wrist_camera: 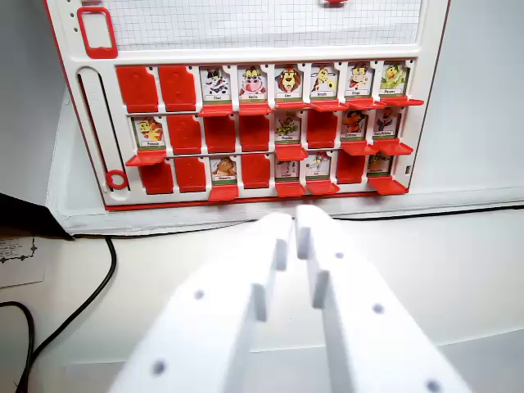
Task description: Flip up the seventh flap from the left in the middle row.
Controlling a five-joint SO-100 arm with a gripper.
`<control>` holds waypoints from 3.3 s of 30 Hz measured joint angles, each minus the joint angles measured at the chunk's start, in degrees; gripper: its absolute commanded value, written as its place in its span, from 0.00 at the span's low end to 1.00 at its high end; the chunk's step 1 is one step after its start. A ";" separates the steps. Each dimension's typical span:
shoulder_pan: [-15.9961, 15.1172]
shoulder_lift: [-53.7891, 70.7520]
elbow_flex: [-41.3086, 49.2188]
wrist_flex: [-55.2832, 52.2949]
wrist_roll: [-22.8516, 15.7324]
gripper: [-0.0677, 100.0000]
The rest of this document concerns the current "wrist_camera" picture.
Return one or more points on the white raised base plank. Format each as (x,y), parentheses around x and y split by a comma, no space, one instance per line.
(462,163)

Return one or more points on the white printed paper card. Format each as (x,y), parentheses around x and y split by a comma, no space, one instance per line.
(18,262)

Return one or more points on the red and white game board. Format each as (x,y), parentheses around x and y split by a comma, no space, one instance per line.
(254,37)

